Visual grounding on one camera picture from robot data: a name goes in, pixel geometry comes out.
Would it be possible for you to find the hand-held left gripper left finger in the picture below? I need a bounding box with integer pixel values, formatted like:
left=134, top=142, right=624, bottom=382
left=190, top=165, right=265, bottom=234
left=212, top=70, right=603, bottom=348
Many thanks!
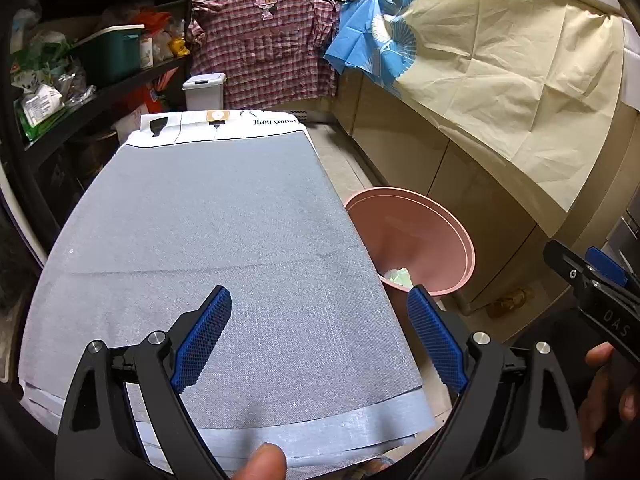
left=55, top=285, right=233, bottom=480

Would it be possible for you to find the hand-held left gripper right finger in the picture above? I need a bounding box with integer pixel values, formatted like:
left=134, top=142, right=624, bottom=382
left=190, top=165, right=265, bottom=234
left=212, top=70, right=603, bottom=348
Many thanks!
left=406, top=285, right=586, bottom=480

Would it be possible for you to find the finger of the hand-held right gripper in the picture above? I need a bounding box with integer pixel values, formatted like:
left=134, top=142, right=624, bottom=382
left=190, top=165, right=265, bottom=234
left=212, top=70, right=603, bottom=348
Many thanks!
left=586, top=246, right=631, bottom=287
left=543, top=239, right=597, bottom=307

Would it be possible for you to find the pale green wrapper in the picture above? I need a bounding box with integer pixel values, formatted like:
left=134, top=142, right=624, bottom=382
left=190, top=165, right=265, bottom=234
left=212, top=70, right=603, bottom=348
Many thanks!
left=377, top=266, right=416, bottom=291

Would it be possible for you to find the pink plastic bucket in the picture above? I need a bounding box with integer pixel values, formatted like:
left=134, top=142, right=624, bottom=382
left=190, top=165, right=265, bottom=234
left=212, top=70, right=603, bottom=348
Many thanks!
left=344, top=187, right=476, bottom=297

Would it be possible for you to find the person's right hand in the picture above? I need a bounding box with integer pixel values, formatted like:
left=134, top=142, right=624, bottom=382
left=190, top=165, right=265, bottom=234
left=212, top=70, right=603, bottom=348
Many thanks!
left=582, top=342, right=640, bottom=461

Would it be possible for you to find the person's left hand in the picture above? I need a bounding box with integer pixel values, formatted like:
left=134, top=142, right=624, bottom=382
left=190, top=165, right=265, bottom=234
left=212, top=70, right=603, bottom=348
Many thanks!
left=231, top=442, right=288, bottom=480

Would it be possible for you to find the stainless steel appliance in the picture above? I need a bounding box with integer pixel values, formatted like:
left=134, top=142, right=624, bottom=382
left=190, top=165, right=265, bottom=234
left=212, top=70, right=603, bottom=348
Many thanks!
left=607, top=215, right=640, bottom=261

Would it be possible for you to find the brown bottle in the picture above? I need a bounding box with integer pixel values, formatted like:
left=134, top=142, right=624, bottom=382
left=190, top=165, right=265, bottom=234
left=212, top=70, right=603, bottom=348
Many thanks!
left=487, top=287, right=528, bottom=318

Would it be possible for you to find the beige kitchen cabinet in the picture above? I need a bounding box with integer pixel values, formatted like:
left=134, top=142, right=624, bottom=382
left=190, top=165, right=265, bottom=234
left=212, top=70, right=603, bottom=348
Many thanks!
left=332, top=67, right=640, bottom=316

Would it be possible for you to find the cream cloth blue fan print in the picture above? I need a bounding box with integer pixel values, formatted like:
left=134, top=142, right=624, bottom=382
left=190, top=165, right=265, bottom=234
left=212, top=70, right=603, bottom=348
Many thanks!
left=325, top=0, right=626, bottom=213

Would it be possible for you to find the white printed tablecloth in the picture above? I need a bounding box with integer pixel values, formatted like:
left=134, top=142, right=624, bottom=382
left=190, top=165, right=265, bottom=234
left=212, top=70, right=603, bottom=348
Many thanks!
left=131, top=108, right=306, bottom=148

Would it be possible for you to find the orange printed box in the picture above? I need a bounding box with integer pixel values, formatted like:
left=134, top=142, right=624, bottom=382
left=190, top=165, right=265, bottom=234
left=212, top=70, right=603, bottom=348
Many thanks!
left=125, top=82, right=173, bottom=116

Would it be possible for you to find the white pedal bin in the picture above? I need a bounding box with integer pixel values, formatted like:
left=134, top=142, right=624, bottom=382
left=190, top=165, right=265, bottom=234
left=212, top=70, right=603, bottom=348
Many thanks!
left=181, top=72, right=227, bottom=112

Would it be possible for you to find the black shelf rack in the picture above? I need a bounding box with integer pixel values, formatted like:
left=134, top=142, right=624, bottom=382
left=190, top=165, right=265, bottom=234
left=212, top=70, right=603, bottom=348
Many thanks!
left=0, top=0, right=196, bottom=251

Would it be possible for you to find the green vegetable bag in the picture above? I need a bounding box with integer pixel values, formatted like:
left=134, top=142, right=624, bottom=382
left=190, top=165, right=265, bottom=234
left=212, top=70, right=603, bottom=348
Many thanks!
left=15, top=82, right=66, bottom=141

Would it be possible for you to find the red plaid shirt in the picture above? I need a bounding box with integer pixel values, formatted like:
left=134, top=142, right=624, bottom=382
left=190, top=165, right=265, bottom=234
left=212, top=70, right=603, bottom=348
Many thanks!
left=191, top=0, right=341, bottom=111

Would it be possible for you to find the green storage box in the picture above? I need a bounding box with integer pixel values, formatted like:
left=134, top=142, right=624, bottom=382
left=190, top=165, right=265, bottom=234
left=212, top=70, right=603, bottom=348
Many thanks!
left=75, top=25, right=145, bottom=86

